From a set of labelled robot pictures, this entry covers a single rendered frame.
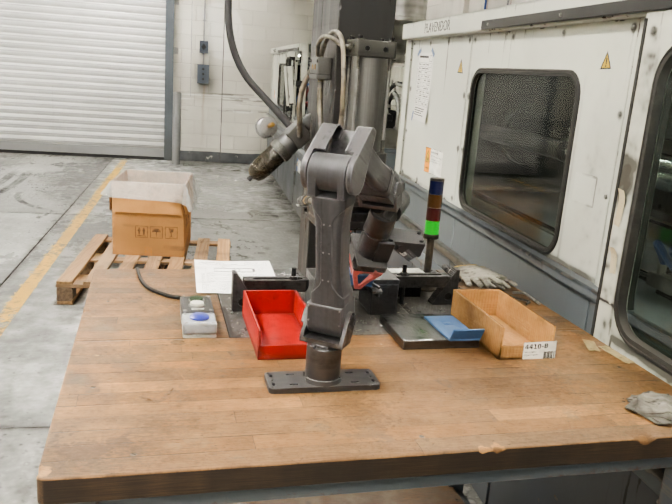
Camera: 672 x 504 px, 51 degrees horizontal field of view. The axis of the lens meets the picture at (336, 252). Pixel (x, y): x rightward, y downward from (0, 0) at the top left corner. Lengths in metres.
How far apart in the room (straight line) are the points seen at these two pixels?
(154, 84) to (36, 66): 1.59
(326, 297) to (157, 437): 0.36
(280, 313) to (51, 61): 9.46
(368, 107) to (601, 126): 0.64
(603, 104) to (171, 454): 1.34
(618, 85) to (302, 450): 1.20
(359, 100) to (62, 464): 0.94
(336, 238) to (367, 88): 0.48
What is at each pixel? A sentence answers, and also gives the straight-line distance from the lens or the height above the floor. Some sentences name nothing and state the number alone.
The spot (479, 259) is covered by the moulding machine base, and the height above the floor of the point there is 0.85.
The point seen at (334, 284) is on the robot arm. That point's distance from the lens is 1.20.
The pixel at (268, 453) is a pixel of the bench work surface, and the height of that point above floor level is 0.90.
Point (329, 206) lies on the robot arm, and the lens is 1.15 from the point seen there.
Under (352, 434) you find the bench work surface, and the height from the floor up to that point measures 0.90.
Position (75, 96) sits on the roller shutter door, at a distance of 10.84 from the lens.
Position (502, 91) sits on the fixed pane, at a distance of 2.48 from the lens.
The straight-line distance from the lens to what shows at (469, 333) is 1.49.
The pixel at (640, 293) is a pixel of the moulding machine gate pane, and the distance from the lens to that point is 1.67.
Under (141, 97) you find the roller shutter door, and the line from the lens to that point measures 10.72.
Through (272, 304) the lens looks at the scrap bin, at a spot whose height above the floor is 0.93.
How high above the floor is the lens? 1.44
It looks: 14 degrees down
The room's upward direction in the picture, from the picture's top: 4 degrees clockwise
